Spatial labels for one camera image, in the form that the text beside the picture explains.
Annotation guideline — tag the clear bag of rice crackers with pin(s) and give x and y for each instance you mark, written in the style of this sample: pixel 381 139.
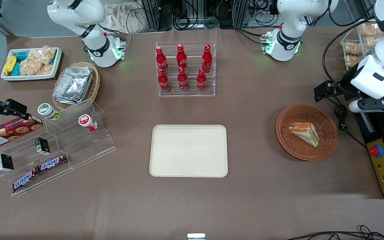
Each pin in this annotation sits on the clear bag of rice crackers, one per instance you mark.
pixel 33 67
pixel 43 55

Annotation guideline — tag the white rectangular snack bin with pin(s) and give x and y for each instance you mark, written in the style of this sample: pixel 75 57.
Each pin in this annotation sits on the white rectangular snack bin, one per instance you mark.
pixel 57 61

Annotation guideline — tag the cream rectangular tray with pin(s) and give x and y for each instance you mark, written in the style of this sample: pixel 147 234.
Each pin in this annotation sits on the cream rectangular tray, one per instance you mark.
pixel 188 151

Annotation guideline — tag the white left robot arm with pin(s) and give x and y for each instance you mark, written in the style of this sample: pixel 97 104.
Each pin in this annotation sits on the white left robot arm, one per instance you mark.
pixel 288 20

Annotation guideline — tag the bagged fried snack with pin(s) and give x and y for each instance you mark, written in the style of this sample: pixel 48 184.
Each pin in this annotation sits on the bagged fried snack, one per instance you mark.
pixel 351 60
pixel 352 48
pixel 369 30
pixel 372 42

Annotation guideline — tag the triangular sandwich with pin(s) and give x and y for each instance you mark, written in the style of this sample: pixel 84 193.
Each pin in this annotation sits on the triangular sandwich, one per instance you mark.
pixel 307 133

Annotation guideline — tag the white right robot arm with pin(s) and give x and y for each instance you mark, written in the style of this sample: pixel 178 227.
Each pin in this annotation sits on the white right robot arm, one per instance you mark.
pixel 92 43

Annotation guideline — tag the small black box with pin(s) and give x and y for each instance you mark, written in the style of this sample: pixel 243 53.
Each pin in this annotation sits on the small black box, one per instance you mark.
pixel 5 162
pixel 42 145

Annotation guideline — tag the red emergency stop button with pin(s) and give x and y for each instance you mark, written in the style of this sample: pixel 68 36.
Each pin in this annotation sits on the red emergency stop button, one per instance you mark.
pixel 376 151

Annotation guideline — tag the clear acrylic bottle rack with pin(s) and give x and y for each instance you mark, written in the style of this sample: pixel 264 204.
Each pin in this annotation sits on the clear acrylic bottle rack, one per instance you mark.
pixel 185 94

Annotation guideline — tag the stack of foil containers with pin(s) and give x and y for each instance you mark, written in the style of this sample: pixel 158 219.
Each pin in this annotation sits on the stack of foil containers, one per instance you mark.
pixel 73 85

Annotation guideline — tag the red lid yogurt cup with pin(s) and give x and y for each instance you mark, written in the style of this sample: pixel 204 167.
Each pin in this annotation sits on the red lid yogurt cup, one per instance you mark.
pixel 86 121

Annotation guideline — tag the oval wicker basket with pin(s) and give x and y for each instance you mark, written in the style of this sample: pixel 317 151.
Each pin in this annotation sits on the oval wicker basket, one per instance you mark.
pixel 94 85

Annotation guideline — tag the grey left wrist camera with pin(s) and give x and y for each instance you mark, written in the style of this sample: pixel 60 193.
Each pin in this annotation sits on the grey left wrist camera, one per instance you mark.
pixel 375 104

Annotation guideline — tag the yellow snack pack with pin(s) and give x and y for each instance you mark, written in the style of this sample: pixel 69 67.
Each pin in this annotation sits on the yellow snack pack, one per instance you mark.
pixel 10 65

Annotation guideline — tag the clear acrylic stepped shelf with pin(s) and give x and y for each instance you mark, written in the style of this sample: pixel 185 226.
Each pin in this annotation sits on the clear acrylic stepped shelf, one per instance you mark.
pixel 78 146

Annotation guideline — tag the green lid yogurt cup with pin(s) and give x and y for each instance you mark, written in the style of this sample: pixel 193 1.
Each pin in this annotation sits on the green lid yogurt cup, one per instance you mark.
pixel 47 110

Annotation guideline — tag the white cloth bag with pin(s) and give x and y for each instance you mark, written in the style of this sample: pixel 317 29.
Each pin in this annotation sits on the white cloth bag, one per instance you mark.
pixel 122 18

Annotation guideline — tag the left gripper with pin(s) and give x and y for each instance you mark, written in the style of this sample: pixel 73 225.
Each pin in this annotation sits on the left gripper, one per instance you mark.
pixel 348 81

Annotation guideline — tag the round brown wicker basket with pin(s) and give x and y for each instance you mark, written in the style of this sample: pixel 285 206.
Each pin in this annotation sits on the round brown wicker basket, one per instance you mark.
pixel 298 150

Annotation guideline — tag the black appliance housing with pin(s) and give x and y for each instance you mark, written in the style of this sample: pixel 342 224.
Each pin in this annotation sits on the black appliance housing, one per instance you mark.
pixel 368 130

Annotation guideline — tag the red cola bottle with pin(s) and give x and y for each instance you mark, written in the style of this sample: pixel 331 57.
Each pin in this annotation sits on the red cola bottle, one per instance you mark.
pixel 182 58
pixel 202 81
pixel 161 60
pixel 207 60
pixel 163 81
pixel 183 80

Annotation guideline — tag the snickers bar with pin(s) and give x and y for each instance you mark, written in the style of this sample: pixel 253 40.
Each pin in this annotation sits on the snickers bar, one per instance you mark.
pixel 52 163
pixel 25 180

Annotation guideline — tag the aluminium frame post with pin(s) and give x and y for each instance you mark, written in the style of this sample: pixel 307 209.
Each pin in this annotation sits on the aluminium frame post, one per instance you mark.
pixel 150 15
pixel 240 13

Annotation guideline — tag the teal snack pack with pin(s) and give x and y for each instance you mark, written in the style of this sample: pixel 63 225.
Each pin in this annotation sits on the teal snack pack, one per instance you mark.
pixel 16 68
pixel 22 56

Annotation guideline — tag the red cookie box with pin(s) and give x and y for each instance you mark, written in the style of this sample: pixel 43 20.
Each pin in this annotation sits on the red cookie box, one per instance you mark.
pixel 8 133

